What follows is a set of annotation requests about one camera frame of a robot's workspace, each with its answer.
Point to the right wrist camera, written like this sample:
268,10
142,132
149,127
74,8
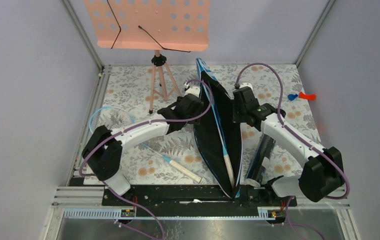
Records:
245,85

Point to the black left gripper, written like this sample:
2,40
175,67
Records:
199,110

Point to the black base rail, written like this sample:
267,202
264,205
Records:
196,201

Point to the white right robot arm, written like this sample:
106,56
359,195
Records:
322,168

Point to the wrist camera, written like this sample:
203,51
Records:
192,90
245,85

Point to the blue clip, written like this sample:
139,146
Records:
292,97

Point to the orange clip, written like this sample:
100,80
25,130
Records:
309,97

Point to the blue sport racket bag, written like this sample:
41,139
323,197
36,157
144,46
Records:
206,134

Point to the pink tripod stand legs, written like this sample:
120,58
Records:
158,84

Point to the pink perforated music stand desk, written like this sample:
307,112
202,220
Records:
173,25

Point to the black shuttlecock tube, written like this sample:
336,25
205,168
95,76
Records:
257,169

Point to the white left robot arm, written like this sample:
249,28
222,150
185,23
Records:
103,152

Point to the light blue racket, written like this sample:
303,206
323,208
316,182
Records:
115,117
226,156

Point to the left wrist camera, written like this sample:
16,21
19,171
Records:
192,90

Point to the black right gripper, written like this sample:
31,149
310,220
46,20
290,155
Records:
236,119

